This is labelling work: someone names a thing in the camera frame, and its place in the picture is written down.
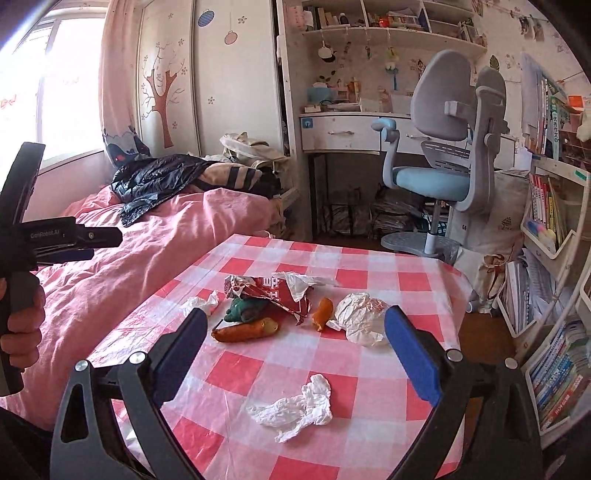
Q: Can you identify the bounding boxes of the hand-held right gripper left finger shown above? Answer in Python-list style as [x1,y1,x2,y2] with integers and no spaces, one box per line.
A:
[50,308,209,480]

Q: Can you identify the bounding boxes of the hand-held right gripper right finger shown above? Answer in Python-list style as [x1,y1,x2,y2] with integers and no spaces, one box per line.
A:
[384,305,543,480]

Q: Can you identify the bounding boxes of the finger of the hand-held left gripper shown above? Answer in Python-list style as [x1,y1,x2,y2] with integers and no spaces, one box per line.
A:
[34,247,95,263]
[69,225,123,248]

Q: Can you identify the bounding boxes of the small white tissue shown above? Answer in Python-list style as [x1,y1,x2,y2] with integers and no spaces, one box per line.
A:
[180,291,220,318]

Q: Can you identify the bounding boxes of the white paper ball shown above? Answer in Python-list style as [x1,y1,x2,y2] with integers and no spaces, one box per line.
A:
[327,292,391,348]

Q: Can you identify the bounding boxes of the green knitted toy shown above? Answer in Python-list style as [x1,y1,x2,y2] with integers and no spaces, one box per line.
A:
[225,298,269,324]

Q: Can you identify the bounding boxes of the short orange sausage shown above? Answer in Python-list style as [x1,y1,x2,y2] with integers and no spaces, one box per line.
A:
[311,296,334,332]

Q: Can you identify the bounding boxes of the large white tissue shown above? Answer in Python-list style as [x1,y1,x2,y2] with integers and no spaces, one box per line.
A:
[246,374,333,444]

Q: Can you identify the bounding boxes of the red snack wrapper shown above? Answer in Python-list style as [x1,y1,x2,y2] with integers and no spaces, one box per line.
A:
[224,271,340,326]

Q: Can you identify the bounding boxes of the person's left hand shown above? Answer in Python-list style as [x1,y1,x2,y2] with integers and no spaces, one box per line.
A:
[0,277,47,370]

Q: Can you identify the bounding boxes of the pink blanket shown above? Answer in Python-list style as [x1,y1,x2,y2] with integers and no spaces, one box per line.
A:
[0,187,287,430]

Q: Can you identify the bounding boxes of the black puffer jacket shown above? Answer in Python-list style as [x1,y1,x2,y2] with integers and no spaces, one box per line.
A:
[111,154,218,228]

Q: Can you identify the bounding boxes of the red checkered tablecloth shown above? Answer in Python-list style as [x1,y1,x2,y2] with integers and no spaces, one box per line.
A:
[85,234,472,480]

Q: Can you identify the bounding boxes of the window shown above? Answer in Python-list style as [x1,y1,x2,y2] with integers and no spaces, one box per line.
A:
[0,9,107,176]

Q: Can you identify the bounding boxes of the beige striped cloth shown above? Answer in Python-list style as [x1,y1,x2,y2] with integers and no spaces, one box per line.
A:
[198,161,264,192]

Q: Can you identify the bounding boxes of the stack of colourful books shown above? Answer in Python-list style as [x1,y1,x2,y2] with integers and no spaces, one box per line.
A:
[529,318,591,432]

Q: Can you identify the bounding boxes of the clear plastic storage bag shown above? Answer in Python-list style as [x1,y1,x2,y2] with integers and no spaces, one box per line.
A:
[323,187,370,236]
[372,185,435,236]

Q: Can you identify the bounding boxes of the beige tote bag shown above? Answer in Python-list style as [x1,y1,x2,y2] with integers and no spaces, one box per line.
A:
[450,168,532,315]

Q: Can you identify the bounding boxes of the pink curtain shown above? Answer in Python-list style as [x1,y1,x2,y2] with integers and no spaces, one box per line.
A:
[99,0,148,167]

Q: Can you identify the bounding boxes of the beige canvas bag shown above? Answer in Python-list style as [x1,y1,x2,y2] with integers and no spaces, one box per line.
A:
[219,132,289,174]

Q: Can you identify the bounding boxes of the person's dark pants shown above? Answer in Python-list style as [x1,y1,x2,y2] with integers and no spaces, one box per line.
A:
[0,408,61,480]

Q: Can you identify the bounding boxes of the row of upright books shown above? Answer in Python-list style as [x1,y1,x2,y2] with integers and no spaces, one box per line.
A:
[529,173,568,241]

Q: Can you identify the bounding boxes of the white wardrobe with tree print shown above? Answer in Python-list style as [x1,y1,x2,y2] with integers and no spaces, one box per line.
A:
[136,0,289,160]

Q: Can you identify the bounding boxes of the white bookshelf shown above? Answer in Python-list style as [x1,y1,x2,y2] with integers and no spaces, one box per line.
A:
[496,51,591,453]

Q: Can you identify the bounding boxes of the white desk with drawer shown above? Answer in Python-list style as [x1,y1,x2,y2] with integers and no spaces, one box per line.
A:
[298,111,518,241]

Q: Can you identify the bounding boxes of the grey and blue desk chair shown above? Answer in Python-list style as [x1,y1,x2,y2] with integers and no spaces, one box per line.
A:
[372,50,509,257]

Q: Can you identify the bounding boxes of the white desk hutch shelf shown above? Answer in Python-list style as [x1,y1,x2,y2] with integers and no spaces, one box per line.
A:
[277,0,490,116]

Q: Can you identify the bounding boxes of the row of tall books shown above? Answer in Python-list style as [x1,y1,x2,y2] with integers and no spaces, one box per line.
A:
[522,53,573,155]

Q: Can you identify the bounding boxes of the hanging yellow plush toy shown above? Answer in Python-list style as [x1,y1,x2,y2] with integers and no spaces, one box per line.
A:
[385,46,400,90]

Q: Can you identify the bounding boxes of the white bed frame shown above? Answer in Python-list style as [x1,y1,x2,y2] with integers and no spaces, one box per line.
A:
[277,185,301,241]

